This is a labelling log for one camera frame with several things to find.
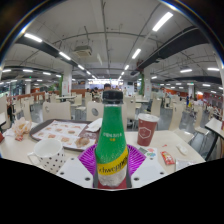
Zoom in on red ketchup sachet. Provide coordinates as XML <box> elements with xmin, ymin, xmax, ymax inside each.
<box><xmin>160</xmin><ymin>150</ymin><xmax>176</xmax><ymax>166</ymax></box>

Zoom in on food wrapper with fries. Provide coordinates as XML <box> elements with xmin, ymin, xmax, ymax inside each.
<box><xmin>11</xmin><ymin>117</ymin><xmax>33</xmax><ymax>141</ymax></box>

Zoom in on group of ceiling lights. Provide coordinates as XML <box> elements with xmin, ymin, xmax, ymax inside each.
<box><xmin>1</xmin><ymin>11</ymin><xmax>221</xmax><ymax>88</ymax></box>

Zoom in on ceiling air conditioner unit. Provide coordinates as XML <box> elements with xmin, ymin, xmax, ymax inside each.
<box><xmin>73</xmin><ymin>45</ymin><xmax>93</xmax><ymax>57</ymax></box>

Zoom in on colourful printed leaflet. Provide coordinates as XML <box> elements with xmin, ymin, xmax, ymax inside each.
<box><xmin>133</xmin><ymin>143</ymin><xmax>158</xmax><ymax>161</ymax></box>

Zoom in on brown food tray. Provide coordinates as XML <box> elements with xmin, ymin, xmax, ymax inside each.
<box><xmin>29</xmin><ymin>118</ymin><xmax>103</xmax><ymax>153</ymax></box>

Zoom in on flat round red coaster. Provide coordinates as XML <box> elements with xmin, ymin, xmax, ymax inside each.
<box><xmin>97</xmin><ymin>181</ymin><xmax>132</xmax><ymax>190</ymax></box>

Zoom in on red paper cup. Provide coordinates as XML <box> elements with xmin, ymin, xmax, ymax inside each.
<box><xmin>137</xmin><ymin>113</ymin><xmax>160</xmax><ymax>147</ymax></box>

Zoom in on person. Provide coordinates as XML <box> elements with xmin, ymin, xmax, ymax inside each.
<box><xmin>99</xmin><ymin>83</ymin><xmax>114</xmax><ymax>93</ymax></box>

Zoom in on clear plastic packet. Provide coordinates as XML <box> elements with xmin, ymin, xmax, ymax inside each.
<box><xmin>174</xmin><ymin>158</ymin><xmax>198</xmax><ymax>172</ymax></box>

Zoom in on white polka-dot mug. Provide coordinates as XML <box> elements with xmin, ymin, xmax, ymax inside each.
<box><xmin>27</xmin><ymin>138</ymin><xmax>67</xmax><ymax>174</ymax></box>

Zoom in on small white sachet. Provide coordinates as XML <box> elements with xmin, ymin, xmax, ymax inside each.
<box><xmin>175</xmin><ymin>143</ymin><xmax>189</xmax><ymax>156</ymax></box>

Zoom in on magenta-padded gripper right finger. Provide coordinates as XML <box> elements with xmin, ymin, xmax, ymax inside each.
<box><xmin>125</xmin><ymin>144</ymin><xmax>168</xmax><ymax>189</ymax></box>

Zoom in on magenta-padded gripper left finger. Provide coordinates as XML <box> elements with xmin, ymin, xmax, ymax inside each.
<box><xmin>55</xmin><ymin>143</ymin><xmax>100</xmax><ymax>189</ymax></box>

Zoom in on group of beige chairs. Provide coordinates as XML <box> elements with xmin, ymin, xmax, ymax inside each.
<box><xmin>0</xmin><ymin>89</ymin><xmax>224</xmax><ymax>134</ymax></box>

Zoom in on green drink bottle yellow label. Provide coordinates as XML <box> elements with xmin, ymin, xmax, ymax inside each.
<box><xmin>94</xmin><ymin>89</ymin><xmax>130</xmax><ymax>189</ymax></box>

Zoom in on beige side table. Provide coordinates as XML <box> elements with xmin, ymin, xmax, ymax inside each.
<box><xmin>204</xmin><ymin>117</ymin><xmax>224</xmax><ymax>141</ymax></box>

